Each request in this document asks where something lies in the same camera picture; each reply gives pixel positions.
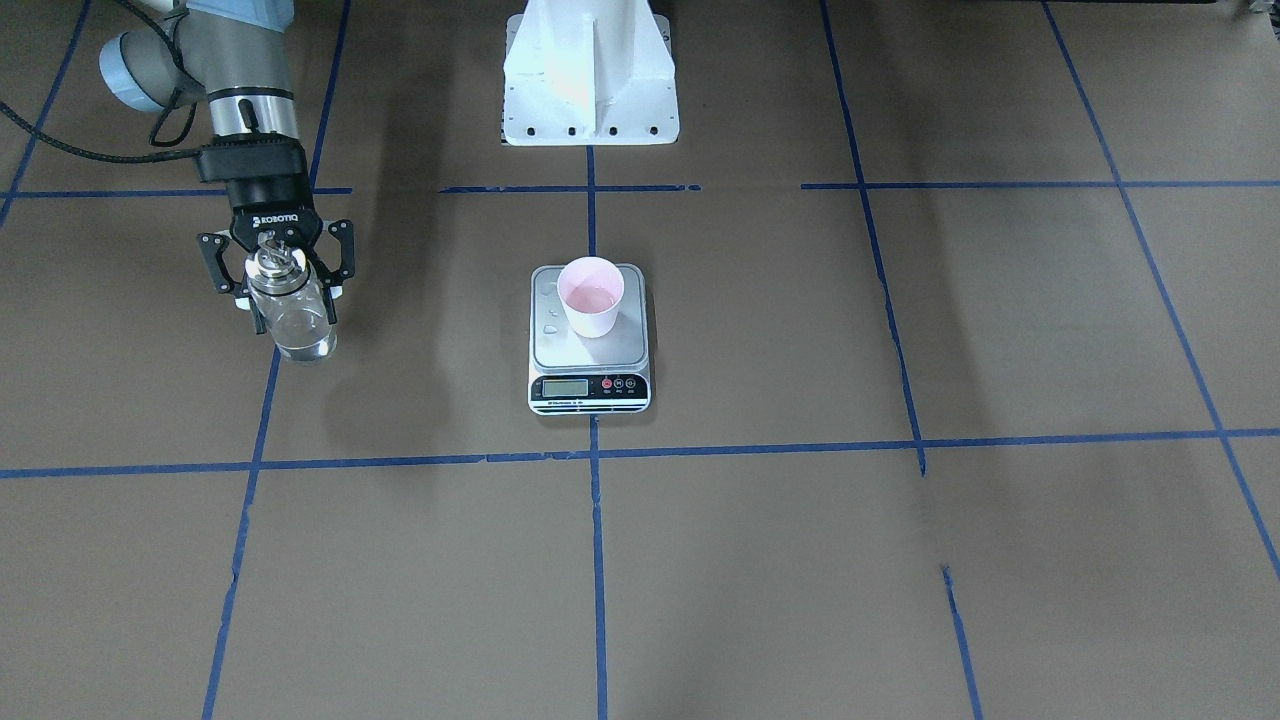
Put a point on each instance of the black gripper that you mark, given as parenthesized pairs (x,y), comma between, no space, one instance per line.
(272,215)

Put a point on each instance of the silver kitchen scale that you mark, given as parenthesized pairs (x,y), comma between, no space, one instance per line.
(568,374)

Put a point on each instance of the pink plastic cup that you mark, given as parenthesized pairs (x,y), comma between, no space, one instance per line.
(591,291)

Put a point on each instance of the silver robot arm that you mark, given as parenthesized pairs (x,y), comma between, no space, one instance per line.
(229,55)

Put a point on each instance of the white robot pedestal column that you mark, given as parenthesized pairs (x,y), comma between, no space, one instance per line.
(589,73)

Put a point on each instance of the clear glass sauce bottle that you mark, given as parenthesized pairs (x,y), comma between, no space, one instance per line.
(290,300)

